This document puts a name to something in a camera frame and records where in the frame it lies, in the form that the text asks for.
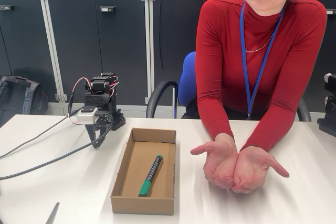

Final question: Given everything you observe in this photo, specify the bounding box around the thick black camera cable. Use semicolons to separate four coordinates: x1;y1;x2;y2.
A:
0;112;115;180

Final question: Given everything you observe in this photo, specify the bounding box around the person's right hand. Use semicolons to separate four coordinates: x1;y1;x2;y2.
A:
190;132;240;190

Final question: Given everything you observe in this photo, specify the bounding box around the green capped black marker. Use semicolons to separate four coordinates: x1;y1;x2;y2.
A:
138;154;163;198

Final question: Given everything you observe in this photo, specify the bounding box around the hanging thin black cable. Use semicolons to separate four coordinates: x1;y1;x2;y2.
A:
158;0;165;70

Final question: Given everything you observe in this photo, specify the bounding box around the grey metal strip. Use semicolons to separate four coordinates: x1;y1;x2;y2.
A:
45;202;60;224

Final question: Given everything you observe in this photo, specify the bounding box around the right forearm in red sleeve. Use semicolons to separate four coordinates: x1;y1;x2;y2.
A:
196;92;236;142

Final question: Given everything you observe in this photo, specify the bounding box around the person in red top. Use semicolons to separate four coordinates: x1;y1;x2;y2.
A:
195;0;328;120

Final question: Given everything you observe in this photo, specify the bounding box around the thin silver necklace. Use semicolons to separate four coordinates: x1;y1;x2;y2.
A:
245;31;276;53

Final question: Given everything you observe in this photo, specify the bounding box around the open brown cardboard box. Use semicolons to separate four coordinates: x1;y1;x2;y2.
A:
110;127;177;216

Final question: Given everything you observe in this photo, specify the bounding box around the dark cabinet door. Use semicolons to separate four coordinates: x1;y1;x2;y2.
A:
41;0;149;105
152;0;245;106
0;0;57;104
319;0;336;113

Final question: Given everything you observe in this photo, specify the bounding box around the white gripper camera box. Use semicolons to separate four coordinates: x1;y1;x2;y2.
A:
76;106;98;125

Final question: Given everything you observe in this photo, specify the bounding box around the blue lanyard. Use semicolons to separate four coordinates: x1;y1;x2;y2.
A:
239;0;286;120

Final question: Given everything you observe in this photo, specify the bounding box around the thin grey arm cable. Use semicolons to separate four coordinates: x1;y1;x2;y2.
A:
0;95;82;159

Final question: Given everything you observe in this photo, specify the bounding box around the left forearm in red sleeve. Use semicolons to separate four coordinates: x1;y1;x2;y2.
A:
240;87;307;154

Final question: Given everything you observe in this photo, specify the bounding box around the person's left hand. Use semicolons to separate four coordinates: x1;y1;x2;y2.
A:
230;144;290;195

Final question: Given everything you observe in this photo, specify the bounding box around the red white servo wire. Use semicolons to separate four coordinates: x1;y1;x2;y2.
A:
67;77;91;126

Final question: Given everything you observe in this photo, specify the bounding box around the blue office chair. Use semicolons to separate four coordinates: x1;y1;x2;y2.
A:
145;50;312;123

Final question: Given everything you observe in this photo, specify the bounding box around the dark grey backpack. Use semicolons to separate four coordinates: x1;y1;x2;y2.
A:
0;74;49;128

